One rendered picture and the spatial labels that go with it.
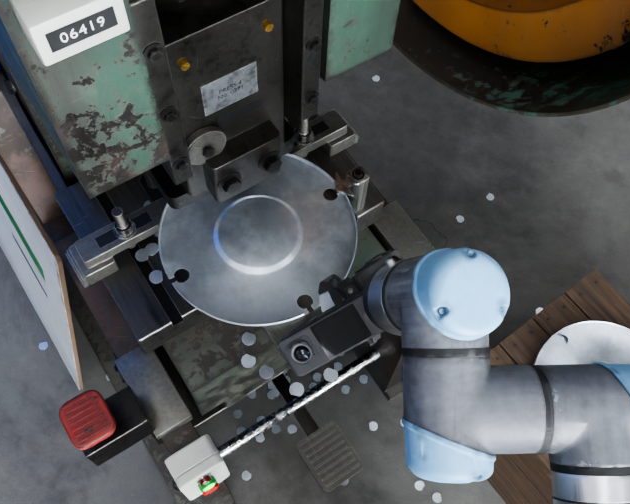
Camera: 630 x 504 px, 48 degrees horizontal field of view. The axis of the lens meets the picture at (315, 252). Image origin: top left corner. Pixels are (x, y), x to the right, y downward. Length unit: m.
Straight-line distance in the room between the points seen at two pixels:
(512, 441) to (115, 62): 0.46
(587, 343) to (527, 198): 0.67
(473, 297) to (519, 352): 0.92
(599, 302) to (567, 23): 0.86
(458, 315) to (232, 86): 0.40
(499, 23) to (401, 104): 1.28
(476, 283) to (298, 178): 0.56
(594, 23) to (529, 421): 0.42
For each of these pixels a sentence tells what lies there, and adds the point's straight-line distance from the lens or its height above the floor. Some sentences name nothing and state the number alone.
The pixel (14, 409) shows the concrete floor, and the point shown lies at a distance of 1.88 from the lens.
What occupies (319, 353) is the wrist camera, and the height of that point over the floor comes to 0.99.
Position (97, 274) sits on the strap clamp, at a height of 0.73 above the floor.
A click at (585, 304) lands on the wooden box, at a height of 0.35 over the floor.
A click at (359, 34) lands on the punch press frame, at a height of 1.11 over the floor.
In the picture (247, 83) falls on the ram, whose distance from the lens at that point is 0.84.
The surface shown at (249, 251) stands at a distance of 1.03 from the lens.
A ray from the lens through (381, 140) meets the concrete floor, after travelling 2.11.
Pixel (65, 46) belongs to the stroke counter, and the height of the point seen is 1.31.
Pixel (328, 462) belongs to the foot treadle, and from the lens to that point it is 1.57.
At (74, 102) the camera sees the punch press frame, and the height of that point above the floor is 1.20.
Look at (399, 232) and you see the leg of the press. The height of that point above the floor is 0.64.
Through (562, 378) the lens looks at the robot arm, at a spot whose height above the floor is 1.13.
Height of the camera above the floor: 1.71
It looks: 64 degrees down
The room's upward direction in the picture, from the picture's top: 4 degrees clockwise
